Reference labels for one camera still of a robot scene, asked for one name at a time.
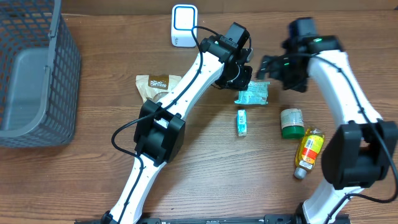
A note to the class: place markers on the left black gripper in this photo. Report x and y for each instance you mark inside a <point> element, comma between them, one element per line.
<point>241,86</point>

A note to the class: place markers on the teal wet wipes pack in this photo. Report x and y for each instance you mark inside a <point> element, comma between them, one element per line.
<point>256,94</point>

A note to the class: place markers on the white barcode scanner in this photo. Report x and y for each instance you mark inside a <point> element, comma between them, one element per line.
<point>184,18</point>

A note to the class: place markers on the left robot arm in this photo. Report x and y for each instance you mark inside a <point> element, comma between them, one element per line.
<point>160,128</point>

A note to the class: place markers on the yellow tea bottle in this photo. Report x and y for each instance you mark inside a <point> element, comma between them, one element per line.
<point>308,151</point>

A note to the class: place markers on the green lidded white jar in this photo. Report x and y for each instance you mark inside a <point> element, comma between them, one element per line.
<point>292,124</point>

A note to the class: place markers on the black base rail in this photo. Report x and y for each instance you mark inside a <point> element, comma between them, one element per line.
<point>267,219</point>

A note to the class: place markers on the teal Kleenex tissue pack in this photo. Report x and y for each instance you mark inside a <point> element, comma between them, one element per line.
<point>242,123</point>

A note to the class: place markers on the grey plastic mesh basket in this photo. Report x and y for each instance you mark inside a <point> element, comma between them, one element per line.
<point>40,75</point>

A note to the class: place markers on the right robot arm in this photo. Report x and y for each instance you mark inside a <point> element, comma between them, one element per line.
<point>360,152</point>

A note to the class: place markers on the brown snack bag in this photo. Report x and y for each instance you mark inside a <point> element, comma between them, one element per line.
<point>154,87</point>

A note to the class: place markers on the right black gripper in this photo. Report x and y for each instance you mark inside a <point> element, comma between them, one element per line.
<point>269,66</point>

